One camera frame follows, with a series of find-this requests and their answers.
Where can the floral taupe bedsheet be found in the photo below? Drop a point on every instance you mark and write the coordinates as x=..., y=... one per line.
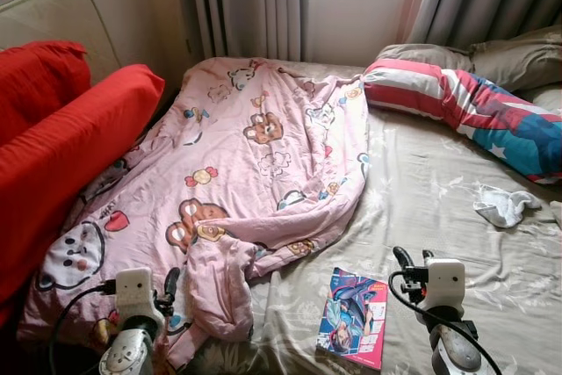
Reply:
x=457, y=261

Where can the anime cover comic book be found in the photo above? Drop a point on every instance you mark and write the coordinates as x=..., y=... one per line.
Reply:
x=351, y=318

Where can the white crumpled sock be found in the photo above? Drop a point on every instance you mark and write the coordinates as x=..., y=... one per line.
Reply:
x=502, y=206

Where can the pink cartoon print blanket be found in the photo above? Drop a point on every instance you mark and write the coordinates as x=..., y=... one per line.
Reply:
x=255, y=155

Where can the red white blue bolster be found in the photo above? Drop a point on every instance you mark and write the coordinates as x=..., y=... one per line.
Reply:
x=465, y=103

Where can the large red cushion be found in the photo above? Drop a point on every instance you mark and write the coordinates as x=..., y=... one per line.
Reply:
x=70, y=147

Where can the flat plain taupe pillow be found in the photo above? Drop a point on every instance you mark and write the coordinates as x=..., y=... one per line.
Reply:
x=421, y=56

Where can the crumpled plain taupe pillow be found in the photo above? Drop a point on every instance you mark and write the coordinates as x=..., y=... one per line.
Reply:
x=522, y=59

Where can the small red cushion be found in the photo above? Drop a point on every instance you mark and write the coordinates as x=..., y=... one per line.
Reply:
x=35, y=85

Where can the bright window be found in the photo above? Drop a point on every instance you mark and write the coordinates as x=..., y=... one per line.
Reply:
x=356, y=6

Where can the cream quilted mattress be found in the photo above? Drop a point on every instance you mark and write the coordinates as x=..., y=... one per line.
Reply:
x=53, y=24

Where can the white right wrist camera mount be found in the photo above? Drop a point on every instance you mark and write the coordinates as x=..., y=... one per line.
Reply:
x=445, y=283

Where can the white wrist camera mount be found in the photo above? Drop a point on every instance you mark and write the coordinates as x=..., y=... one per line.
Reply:
x=136, y=292
x=445, y=283

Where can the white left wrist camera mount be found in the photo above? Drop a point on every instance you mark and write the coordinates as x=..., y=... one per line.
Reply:
x=136, y=292

